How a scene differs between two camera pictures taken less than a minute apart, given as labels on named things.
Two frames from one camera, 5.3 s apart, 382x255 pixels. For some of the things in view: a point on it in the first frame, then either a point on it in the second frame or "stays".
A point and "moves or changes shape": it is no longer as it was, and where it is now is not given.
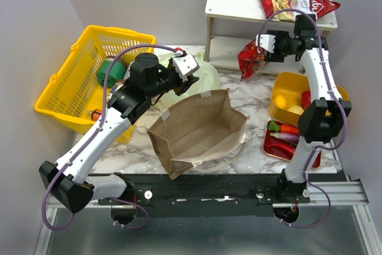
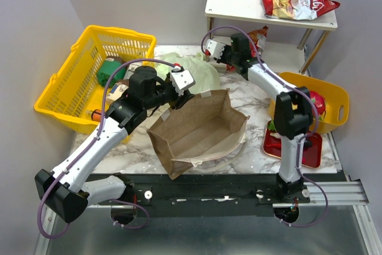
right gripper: (275, 57) → (222, 59)
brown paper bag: (205, 128) stays
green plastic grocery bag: (208, 80) stays
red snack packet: (249, 58) moves or changes shape
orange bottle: (95, 114) stays
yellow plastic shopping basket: (74, 89) stays
